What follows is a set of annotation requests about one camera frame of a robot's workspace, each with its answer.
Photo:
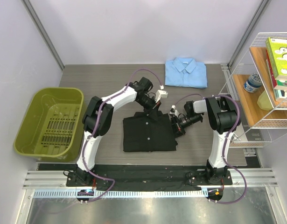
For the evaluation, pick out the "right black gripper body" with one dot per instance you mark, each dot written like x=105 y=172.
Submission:
x=178 y=125

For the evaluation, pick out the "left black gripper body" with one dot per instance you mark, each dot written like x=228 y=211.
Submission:
x=149 y=104

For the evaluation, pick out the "black long sleeve shirt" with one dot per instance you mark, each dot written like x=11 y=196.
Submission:
x=144 y=134

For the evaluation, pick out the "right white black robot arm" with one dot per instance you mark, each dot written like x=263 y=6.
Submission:
x=224 y=117

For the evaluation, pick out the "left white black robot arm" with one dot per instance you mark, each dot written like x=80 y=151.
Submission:
x=98 y=118

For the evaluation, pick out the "folded light blue shirt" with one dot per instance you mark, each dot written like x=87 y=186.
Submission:
x=185 y=72

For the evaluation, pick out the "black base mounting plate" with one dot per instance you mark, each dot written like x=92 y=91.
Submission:
x=138 y=177

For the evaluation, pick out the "pale green plastic object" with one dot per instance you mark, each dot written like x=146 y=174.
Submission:
x=264 y=102

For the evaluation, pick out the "olive green plastic basket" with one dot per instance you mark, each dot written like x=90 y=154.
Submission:
x=52 y=129

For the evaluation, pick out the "green book on top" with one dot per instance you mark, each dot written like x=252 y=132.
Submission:
x=277 y=53

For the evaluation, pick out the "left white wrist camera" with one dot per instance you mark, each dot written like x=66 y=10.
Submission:
x=161 y=93

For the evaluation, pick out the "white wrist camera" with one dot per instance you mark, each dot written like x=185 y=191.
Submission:
x=173 y=111
x=161 y=93

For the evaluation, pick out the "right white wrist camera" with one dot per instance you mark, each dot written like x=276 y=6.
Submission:
x=173 y=111

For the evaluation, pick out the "white wire shelf rack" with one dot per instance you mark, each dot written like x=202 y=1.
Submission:
x=259 y=127

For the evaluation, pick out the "slotted white cable duct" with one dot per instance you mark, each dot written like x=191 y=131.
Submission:
x=87 y=193

